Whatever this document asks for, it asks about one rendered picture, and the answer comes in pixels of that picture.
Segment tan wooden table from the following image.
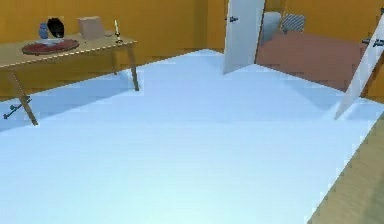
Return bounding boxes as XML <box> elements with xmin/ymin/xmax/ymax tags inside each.
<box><xmin>0</xmin><ymin>32</ymin><xmax>141</xmax><ymax>127</ymax></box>

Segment pale grey fridge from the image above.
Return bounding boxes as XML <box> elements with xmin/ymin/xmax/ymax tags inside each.
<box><xmin>260</xmin><ymin>11</ymin><xmax>282</xmax><ymax>46</ymax></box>

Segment pinkish tan box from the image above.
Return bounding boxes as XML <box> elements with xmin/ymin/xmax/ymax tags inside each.
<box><xmin>77</xmin><ymin>15</ymin><xmax>106</xmax><ymax>41</ymax></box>

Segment blue striped cushion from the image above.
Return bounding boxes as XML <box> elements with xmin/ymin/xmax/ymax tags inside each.
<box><xmin>281</xmin><ymin>13</ymin><xmax>306</xmax><ymax>34</ymax></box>

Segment dark red round mat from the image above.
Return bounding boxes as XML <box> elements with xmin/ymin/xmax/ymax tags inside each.
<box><xmin>21</xmin><ymin>38</ymin><xmax>81</xmax><ymax>56</ymax></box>

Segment white plate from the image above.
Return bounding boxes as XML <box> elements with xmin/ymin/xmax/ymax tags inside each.
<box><xmin>35</xmin><ymin>37</ymin><xmax>65</xmax><ymax>46</ymax></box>

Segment black round bowl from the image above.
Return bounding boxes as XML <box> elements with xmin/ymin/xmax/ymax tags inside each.
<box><xmin>46</xmin><ymin>17</ymin><xmax>66</xmax><ymax>39</ymax></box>

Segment blue vase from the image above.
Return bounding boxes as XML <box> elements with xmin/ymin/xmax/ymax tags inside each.
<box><xmin>38</xmin><ymin>22</ymin><xmax>50</xmax><ymax>40</ymax></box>

